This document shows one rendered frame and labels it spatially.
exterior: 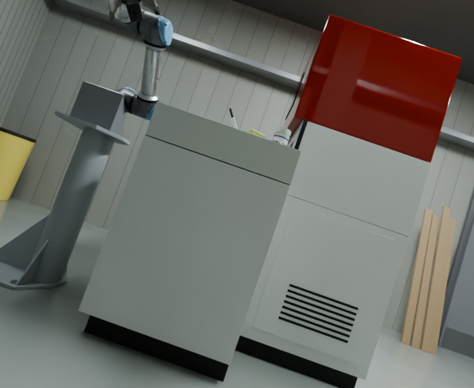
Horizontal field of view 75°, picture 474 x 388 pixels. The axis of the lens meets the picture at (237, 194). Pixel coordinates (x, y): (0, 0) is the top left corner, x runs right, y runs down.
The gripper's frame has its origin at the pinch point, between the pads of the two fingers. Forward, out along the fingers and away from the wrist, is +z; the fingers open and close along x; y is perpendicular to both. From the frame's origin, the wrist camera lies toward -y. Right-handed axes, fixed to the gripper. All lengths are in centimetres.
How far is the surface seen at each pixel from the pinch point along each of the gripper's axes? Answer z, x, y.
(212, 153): 31, 17, -39
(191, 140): 23.2, 9.8, -37.8
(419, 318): 146, 199, -251
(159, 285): 73, -16, -56
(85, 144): -6, -39, -68
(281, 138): 29, 48, -42
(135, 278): 68, -24, -56
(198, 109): -139, 43, -235
